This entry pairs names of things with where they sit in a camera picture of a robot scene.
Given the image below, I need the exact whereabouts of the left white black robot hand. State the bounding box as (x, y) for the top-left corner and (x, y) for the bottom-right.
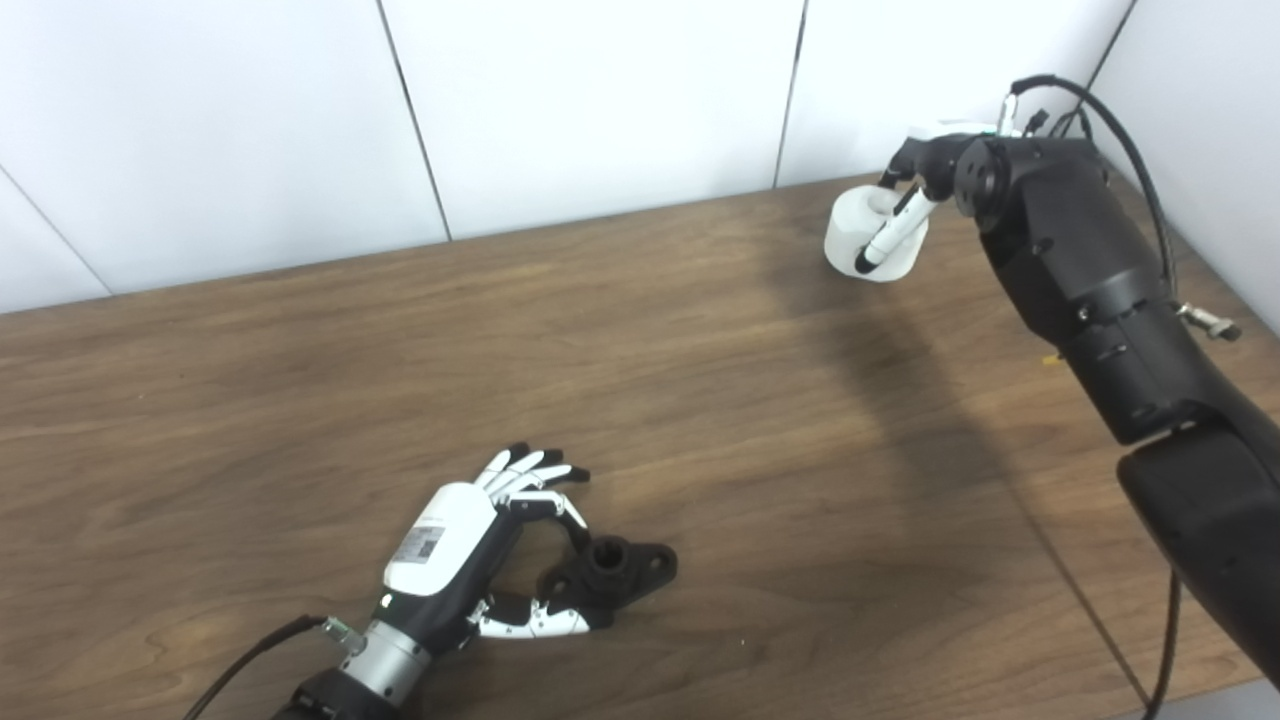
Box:
(375, 440), (591, 651)

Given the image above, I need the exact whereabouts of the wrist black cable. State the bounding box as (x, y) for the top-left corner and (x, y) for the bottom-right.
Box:
(180, 613), (366, 720)
(995, 74), (1243, 720)

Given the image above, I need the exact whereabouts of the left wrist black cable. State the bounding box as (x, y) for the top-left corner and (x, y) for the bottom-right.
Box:
(180, 613), (366, 720)

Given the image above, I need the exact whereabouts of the round white plastic piece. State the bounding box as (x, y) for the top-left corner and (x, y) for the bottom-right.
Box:
(824, 183), (929, 284)

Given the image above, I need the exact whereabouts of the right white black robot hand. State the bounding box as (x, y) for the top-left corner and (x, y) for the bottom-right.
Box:
(855, 120), (1021, 276)

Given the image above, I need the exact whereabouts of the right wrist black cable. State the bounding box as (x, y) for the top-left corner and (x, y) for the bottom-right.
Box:
(995, 74), (1243, 720)

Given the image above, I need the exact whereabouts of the black plastic holder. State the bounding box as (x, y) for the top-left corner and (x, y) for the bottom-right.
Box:
(537, 534), (679, 613)

